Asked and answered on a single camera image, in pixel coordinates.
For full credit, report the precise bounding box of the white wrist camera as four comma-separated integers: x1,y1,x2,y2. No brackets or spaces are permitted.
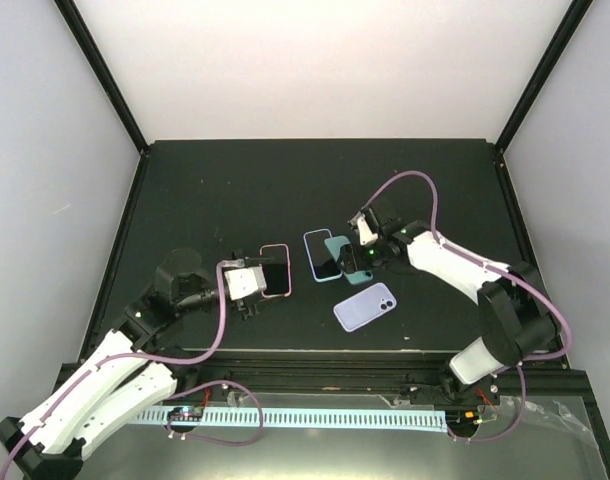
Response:
224,266,267,301
349,211,378,247

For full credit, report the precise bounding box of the white slotted cable duct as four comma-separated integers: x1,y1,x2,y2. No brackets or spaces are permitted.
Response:
130,406,448,433

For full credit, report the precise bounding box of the pink phone case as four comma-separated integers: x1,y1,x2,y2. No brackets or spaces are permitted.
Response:
259,243,292,300

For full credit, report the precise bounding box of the left controller board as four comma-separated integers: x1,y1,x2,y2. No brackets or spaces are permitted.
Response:
167,406,203,423

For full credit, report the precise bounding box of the left black frame post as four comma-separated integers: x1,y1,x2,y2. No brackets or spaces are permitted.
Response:
54,0,149,155

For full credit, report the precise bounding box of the lavender phone case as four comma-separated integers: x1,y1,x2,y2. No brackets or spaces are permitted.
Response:
333,283,397,333

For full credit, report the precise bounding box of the light blue phone case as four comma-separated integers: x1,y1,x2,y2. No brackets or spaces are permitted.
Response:
303,228,344,284

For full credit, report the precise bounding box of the pink-edged phone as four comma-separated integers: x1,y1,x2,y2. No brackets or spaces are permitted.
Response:
305,230,342,280

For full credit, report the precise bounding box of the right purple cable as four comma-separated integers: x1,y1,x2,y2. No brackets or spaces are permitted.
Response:
362,169,572,444

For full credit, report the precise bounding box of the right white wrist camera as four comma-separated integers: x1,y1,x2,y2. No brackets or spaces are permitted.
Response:
349,211,378,247

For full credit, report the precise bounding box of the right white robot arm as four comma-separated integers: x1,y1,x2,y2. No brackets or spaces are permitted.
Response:
337,199,569,403

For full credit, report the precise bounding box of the controller board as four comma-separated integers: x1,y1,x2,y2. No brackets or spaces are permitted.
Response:
167,406,203,423
445,410,498,425

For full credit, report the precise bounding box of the right black frame post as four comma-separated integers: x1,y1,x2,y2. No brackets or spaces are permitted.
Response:
495,0,593,153

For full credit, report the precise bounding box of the black frame post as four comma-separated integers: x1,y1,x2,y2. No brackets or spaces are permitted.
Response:
54,0,149,155
495,0,593,153

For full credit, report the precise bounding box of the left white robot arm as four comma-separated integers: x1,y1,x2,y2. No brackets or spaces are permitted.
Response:
0,248,269,479

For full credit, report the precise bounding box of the teal phone case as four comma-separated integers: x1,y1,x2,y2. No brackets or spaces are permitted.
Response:
324,236,373,286

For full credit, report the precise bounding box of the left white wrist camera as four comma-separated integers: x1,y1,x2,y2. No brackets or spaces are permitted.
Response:
224,266,267,301

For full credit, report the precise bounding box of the right controller board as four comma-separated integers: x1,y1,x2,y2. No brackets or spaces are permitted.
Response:
445,410,498,425

